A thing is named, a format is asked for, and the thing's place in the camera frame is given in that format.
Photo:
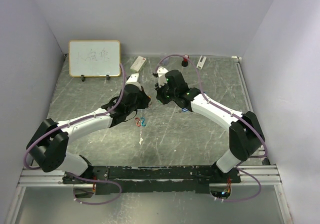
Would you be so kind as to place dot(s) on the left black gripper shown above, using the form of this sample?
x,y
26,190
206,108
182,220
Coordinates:
x,y
144,96

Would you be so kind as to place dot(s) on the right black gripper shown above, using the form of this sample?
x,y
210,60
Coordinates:
x,y
159,95

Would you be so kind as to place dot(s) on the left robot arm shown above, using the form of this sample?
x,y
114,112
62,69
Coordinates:
x,y
48,146

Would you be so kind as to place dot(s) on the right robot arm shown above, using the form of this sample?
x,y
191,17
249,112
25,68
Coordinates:
x,y
245,133

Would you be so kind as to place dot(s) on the red carabiner clip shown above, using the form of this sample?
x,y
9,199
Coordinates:
x,y
138,122

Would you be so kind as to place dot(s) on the red black stamp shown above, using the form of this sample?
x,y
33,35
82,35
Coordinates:
x,y
185,62

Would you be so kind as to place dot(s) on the teal carabiner clip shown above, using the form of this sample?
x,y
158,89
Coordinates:
x,y
143,122

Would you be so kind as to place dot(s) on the clear plastic cup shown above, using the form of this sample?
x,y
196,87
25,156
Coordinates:
x,y
165,62

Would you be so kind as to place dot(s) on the white red cardboard box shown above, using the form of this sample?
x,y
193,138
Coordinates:
x,y
138,64

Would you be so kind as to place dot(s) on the white rectangular device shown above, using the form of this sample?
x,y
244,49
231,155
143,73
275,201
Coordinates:
x,y
201,62

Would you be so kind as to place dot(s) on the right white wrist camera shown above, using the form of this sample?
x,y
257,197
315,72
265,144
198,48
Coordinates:
x,y
161,75

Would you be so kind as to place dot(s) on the white whiteboard wooden frame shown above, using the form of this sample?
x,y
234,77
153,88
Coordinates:
x,y
94,58

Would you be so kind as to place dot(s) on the right side aluminium rail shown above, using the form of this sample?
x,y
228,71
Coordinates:
x,y
261,154

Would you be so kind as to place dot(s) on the aluminium rail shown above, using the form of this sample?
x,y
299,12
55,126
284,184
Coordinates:
x,y
249,174
261,154

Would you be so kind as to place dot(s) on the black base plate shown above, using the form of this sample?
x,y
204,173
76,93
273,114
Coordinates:
x,y
146,179

